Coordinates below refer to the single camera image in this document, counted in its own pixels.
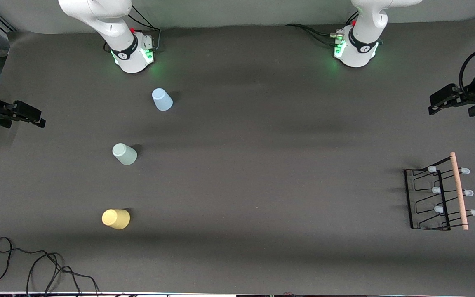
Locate black wire cup holder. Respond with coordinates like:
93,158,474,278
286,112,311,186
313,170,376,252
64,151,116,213
404,152,475,231

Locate pale green plastic cup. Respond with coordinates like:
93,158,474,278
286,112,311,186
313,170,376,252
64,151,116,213
112,143,138,166

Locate yellow plastic cup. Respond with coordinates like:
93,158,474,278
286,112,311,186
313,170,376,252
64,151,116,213
101,209,131,230

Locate light blue plastic cup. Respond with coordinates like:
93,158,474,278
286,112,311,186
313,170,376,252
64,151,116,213
152,88,173,111

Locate dark grey table cover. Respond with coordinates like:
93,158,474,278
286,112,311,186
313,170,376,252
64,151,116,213
0,14,475,295

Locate aluminium frame rail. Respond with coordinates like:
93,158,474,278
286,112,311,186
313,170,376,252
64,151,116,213
0,9,16,33

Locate thin black loose cable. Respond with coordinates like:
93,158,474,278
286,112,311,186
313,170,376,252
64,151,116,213
0,237,100,294

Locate black left arm base cables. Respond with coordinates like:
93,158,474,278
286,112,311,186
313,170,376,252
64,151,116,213
285,12,358,47

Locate black arm base cables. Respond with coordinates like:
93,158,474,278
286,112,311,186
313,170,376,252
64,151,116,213
103,5,162,53
285,12,358,47

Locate black right arm base cables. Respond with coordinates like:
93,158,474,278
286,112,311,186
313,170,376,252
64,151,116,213
103,5,162,53

